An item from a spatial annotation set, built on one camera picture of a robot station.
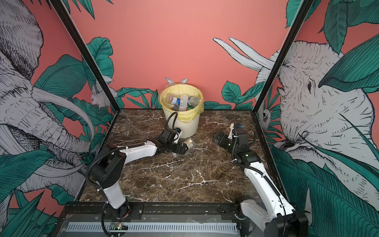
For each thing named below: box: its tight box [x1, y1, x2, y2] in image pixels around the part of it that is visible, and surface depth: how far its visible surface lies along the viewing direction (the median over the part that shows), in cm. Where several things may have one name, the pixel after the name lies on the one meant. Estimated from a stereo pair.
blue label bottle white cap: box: [188, 95, 202, 109], surface depth 97 cm
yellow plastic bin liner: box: [159, 83, 205, 123], surface depth 95 cm
